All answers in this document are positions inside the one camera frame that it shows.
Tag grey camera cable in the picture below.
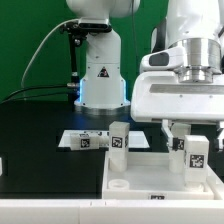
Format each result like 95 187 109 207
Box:
20 18 80 90

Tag white square table top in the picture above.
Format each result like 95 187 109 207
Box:
102 152 224 201

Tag black cables on table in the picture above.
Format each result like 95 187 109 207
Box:
0 84 73 104

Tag white left fence piece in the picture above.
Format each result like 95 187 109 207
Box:
0 157 3 176

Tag white front fence bar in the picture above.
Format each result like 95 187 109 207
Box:
0 199 224 224

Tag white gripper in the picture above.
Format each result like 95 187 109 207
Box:
131 71 224 151

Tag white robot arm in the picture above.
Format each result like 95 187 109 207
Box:
66 0 224 123

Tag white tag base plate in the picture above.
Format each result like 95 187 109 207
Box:
59 130 149 148

